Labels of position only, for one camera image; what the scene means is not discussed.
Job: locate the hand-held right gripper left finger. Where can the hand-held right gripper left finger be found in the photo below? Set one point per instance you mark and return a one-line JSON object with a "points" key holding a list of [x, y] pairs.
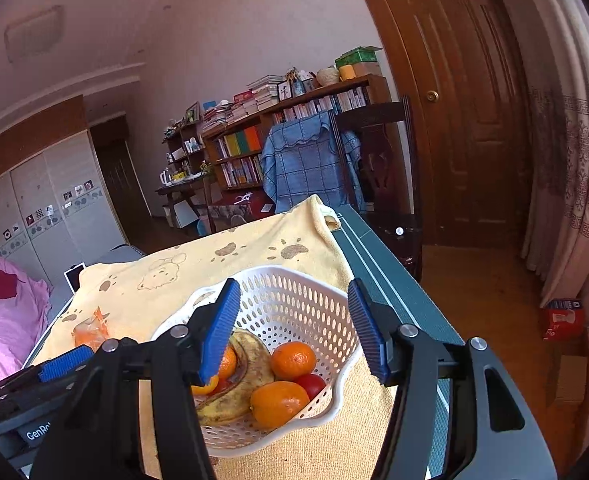
{"points": [[219, 330]]}

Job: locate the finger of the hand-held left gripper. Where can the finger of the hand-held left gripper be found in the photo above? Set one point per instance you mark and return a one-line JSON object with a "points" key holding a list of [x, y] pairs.
{"points": [[64, 362]]}

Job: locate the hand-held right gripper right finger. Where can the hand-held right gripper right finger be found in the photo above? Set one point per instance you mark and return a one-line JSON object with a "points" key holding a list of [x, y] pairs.
{"points": [[369, 330]]}

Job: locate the orange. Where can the orange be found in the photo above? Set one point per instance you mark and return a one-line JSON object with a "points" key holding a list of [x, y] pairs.
{"points": [[294, 360], [228, 362], [204, 389], [279, 404]]}

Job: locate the red tomato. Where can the red tomato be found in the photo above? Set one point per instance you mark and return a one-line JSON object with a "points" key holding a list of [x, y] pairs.
{"points": [[312, 385], [220, 386]]}

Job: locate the white plastic basket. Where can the white plastic basket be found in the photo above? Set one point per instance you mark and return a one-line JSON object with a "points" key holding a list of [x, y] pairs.
{"points": [[294, 305]]}

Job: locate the clear orange snack bag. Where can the clear orange snack bag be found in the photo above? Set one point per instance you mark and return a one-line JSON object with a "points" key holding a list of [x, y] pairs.
{"points": [[92, 332]]}

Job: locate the spotted yellow banana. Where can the spotted yellow banana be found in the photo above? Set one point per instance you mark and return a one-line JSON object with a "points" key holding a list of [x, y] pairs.
{"points": [[254, 355]]}

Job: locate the pink bedding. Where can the pink bedding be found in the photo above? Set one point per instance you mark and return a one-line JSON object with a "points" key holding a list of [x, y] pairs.
{"points": [[4, 320]]}

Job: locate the yellow paw print blanket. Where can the yellow paw print blanket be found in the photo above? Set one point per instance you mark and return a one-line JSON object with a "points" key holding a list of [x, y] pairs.
{"points": [[174, 270]]}

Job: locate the white tablet on stand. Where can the white tablet on stand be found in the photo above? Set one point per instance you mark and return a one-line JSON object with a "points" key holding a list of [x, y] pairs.
{"points": [[74, 276]]}

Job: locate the red cardboard box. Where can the red cardboard box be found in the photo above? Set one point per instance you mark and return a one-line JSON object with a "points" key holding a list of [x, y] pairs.
{"points": [[234, 210]]}

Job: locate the dark wooden desk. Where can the dark wooden desk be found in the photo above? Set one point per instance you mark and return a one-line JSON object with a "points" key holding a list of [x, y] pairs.
{"points": [[184, 192]]}

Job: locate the white kettle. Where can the white kettle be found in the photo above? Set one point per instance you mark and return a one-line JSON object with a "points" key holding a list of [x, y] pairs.
{"points": [[165, 176]]}

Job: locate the white wardrobe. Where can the white wardrobe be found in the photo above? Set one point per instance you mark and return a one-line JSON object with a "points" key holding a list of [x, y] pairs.
{"points": [[39, 200]]}

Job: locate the dark wooden chair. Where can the dark wooden chair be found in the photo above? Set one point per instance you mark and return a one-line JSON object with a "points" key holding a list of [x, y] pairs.
{"points": [[379, 160]]}

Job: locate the dark wooden door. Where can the dark wooden door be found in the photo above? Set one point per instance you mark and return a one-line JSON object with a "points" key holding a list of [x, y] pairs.
{"points": [[119, 180]]}

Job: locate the blue checked blanket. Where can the blue checked blanket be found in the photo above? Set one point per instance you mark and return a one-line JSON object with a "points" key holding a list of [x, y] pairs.
{"points": [[304, 160]]}

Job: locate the wooden bookshelf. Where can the wooden bookshelf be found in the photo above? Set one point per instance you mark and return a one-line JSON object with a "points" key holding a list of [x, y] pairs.
{"points": [[254, 150]]}

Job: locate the small wooden shelf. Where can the small wooden shelf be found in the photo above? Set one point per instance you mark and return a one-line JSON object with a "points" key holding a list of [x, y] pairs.
{"points": [[184, 145]]}

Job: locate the small red carton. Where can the small red carton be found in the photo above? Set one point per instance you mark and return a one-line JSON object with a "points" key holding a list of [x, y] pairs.
{"points": [[563, 317]]}

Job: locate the brown cardboard box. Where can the brown cardboard box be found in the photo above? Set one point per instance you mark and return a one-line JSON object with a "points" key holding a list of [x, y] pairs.
{"points": [[569, 380]]}

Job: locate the stack of books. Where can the stack of books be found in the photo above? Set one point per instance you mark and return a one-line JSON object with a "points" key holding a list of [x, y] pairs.
{"points": [[244, 102]]}

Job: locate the brown wooden door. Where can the brown wooden door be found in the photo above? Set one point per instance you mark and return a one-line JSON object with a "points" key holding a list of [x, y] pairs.
{"points": [[454, 110]]}

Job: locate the woven round basket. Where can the woven round basket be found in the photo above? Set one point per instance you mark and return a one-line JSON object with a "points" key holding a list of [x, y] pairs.
{"points": [[328, 76]]}

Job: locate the yellow cup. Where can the yellow cup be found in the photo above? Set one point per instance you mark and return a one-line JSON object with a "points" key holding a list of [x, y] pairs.
{"points": [[345, 72]]}

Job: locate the green box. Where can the green box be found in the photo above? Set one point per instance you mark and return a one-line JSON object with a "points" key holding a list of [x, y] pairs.
{"points": [[357, 55]]}

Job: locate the patterned curtain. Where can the patterned curtain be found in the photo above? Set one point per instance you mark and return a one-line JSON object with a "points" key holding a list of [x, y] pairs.
{"points": [[564, 135]]}

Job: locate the black picture frame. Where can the black picture frame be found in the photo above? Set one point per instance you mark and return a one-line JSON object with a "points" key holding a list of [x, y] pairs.
{"points": [[285, 91]]}

